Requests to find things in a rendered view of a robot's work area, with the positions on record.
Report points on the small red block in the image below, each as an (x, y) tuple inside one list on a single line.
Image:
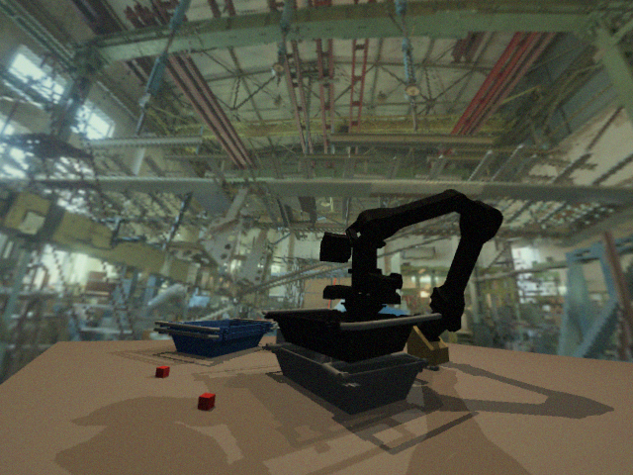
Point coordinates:
[(162, 371), (206, 401)]

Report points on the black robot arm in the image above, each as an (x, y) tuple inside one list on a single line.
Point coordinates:
[(479, 223)]

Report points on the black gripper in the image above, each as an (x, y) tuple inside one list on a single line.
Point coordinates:
[(356, 304)]

